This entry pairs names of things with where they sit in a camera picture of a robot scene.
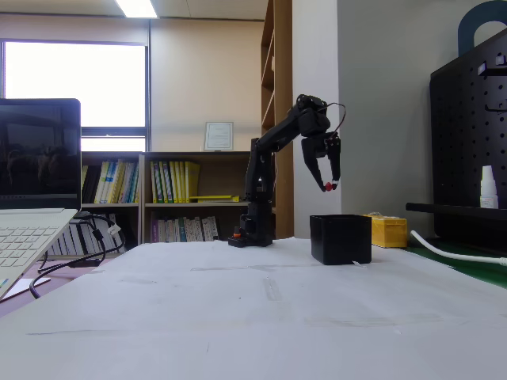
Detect black robot base orange clamp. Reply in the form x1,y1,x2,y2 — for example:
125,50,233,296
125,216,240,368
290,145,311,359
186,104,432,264
228,226,275,249

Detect black square container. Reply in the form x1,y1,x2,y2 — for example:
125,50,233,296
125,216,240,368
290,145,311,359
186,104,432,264
309,214,372,266

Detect yellow cardboard box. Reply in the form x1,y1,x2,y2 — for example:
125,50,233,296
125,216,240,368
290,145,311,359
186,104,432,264
363,212,408,249

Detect tall wooden bookshelf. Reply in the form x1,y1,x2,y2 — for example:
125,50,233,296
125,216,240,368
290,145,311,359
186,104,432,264
260,0,294,241

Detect framed white certificate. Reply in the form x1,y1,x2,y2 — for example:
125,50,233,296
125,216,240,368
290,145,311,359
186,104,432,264
204,121,234,153

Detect yellow flat-lying book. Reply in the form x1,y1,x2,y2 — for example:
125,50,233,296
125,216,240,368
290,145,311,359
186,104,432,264
189,194,241,203

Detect black pegboard shelf bar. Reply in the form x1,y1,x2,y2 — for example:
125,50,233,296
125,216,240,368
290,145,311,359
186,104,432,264
406,202,507,218

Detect black pegboard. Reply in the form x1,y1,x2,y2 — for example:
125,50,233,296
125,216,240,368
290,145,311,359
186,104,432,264
429,27,507,254

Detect wide low wooden bookcase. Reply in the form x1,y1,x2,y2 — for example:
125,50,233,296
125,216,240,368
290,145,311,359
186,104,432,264
138,150,257,245

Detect white paper sheet cover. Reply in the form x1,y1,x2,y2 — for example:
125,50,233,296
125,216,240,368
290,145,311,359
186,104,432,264
0,236,507,380

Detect white plastic bottle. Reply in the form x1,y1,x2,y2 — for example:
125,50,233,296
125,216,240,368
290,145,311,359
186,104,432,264
479,165,499,209

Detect green desk mat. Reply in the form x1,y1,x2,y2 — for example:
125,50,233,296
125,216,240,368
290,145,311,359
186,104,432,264
399,244,507,288

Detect teal arch shape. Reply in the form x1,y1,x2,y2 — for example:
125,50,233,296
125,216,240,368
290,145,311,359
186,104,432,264
458,0,507,56

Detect narrow low wooden bookcase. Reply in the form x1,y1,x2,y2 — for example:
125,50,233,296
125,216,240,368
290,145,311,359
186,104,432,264
81,151,144,254

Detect ceiling light panel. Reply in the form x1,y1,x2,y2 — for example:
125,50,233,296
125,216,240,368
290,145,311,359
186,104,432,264
114,0,159,19

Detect white laptop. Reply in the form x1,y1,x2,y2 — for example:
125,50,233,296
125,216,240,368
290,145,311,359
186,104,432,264
0,97,82,302

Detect white card under laptop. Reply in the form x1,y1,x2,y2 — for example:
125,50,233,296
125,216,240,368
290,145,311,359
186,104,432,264
3,276,52,302

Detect white power cable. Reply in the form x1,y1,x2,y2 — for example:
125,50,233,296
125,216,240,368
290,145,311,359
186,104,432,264
410,230,507,267

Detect black laptop cables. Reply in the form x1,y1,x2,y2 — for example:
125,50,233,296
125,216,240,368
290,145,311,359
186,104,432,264
29,211,127,300

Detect window with dark frame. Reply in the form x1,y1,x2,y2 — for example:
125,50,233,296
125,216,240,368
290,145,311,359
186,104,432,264
0,38,151,154

